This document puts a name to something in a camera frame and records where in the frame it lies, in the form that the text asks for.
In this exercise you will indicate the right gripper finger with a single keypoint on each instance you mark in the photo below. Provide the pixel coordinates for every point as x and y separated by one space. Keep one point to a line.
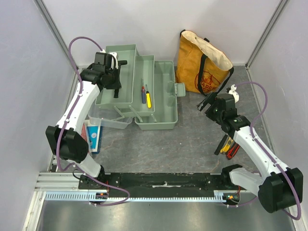
210 97
202 105

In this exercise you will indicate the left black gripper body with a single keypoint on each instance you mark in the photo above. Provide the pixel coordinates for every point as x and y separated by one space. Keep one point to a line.
114 82

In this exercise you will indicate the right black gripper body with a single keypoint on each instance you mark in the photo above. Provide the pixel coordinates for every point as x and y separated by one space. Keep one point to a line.
208 102

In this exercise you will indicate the black rubber mallet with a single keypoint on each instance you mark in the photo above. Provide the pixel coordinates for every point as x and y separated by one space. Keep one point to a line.
117 84

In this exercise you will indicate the blue red screwdriver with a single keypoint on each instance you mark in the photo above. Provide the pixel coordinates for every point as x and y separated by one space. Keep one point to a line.
143 94

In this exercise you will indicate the green plastic tool box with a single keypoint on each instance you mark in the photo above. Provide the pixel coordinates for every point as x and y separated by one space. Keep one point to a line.
163 88

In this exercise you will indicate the yellow handled screwdriver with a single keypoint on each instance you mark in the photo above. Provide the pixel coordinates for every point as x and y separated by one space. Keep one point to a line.
148 97

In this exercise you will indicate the claw hammer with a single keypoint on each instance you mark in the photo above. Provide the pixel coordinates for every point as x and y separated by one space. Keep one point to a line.
221 144

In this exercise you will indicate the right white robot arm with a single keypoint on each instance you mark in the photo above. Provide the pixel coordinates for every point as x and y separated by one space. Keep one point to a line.
277 186

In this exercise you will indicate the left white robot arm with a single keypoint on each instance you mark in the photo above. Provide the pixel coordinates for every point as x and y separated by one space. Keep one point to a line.
65 137

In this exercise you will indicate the yellow tote bag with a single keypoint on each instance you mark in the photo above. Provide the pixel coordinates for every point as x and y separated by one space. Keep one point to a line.
201 66

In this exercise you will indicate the yellow utility knife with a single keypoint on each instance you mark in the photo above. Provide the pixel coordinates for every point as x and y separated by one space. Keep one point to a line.
227 146

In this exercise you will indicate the red black utility knife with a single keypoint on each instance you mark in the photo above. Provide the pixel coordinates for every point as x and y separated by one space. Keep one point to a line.
232 151

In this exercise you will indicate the blue white box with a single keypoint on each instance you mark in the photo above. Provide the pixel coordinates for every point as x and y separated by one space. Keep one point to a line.
94 134

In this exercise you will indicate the red box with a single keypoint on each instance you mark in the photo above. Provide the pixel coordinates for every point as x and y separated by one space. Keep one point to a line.
84 133

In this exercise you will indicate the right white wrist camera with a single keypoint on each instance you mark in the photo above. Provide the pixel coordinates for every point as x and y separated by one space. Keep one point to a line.
232 90

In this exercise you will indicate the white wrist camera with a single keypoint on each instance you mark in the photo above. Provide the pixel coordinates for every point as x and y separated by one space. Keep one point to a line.
232 90
109 59

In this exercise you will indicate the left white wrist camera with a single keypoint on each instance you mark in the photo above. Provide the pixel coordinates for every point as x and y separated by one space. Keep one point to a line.
109 59

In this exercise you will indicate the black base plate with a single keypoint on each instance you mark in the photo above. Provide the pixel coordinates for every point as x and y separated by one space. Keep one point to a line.
108 190

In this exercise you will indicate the aluminium frame rail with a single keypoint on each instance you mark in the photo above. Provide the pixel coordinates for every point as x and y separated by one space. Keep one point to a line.
56 181

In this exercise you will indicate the blue cable duct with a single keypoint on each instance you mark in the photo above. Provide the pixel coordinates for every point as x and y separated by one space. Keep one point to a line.
72 196

